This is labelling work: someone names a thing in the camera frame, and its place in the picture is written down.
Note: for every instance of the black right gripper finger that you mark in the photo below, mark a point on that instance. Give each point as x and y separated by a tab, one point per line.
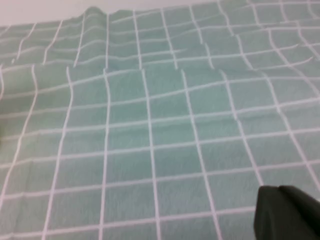
287	217

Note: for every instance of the green checked tablecloth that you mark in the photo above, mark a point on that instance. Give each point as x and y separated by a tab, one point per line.
150	150

